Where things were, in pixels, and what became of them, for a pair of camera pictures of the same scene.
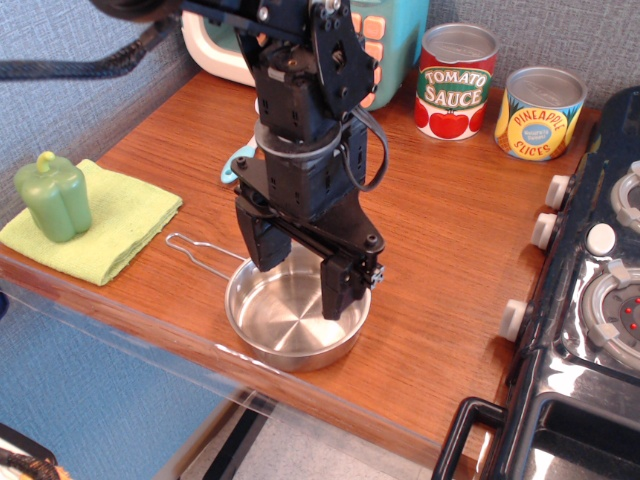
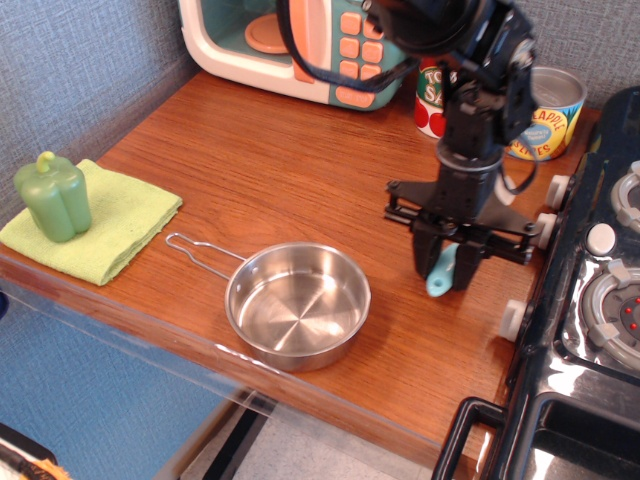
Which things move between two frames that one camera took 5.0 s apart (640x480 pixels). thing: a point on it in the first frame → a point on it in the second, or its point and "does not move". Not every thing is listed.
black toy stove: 571,402 does not move
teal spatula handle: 227,175 → 441,277
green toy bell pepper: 57,195 does not move
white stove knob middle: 544,230 does not move
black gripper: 311,185 → 461,199
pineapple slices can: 540,113 does not move
